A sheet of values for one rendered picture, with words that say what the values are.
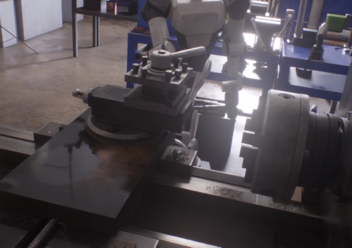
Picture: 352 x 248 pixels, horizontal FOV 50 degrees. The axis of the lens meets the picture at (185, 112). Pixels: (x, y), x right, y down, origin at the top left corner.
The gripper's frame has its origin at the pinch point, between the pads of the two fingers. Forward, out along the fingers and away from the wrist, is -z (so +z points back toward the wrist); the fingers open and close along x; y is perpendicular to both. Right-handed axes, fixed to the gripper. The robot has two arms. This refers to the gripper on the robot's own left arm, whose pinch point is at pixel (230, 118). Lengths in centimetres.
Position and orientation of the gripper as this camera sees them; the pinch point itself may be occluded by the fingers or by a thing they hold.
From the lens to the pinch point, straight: 244.6
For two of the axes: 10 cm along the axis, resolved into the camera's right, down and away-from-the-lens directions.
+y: 9.9, -0.9, 1.0
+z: -0.3, -8.5, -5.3
